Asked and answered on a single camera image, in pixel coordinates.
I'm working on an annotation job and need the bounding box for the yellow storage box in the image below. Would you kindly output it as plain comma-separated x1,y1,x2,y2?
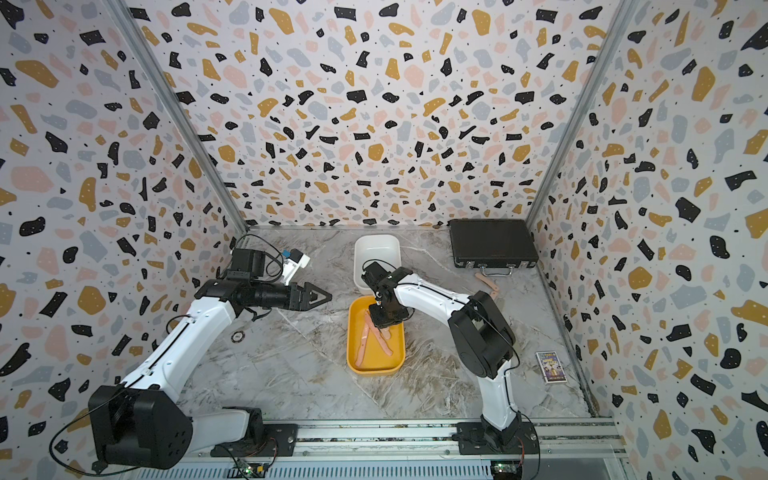
346,296,406,376

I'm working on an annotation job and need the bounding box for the black carrying case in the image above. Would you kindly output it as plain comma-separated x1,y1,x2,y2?
448,219,539,269

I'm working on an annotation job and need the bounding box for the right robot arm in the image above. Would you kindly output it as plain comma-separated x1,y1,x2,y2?
361,261,523,451

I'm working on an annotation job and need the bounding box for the circuit board with wires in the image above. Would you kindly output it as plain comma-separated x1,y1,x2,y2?
236,459,267,479

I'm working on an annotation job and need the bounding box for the white storage box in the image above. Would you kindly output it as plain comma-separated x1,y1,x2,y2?
353,234,402,295

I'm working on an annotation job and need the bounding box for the colourful card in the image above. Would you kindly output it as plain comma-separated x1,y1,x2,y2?
536,351,568,384

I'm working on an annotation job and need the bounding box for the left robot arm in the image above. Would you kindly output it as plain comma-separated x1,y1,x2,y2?
88,248,332,473

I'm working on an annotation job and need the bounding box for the aluminium mounting rail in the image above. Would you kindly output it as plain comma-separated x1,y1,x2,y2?
116,418,631,480

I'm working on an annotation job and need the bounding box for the long pink fruit knife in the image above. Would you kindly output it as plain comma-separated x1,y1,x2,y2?
355,310,370,369

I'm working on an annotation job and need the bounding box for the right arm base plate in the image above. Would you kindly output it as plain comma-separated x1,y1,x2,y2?
452,421,540,455

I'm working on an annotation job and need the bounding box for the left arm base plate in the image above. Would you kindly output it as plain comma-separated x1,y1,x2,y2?
210,423,299,458

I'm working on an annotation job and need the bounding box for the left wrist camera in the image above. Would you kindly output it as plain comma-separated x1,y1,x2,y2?
280,249,310,285

